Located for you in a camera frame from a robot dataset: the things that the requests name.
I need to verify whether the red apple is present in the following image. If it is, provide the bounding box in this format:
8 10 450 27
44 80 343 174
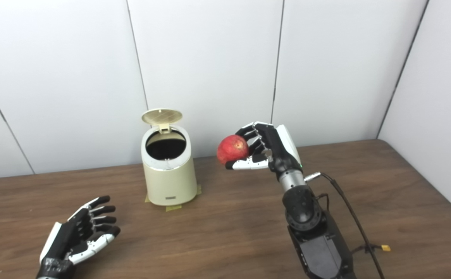
216 134 250 165

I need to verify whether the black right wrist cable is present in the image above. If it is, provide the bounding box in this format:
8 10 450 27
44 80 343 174
305 172 387 279

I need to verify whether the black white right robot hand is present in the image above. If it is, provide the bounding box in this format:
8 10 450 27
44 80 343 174
225 121 303 183

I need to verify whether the cream round bin lid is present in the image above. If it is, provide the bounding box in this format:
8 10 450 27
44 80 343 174
141 108 183 134

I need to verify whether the cream-colored round bin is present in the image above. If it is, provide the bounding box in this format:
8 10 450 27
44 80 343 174
141 124 198 207

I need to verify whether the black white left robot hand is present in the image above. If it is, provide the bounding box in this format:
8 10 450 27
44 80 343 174
36 195 121 279

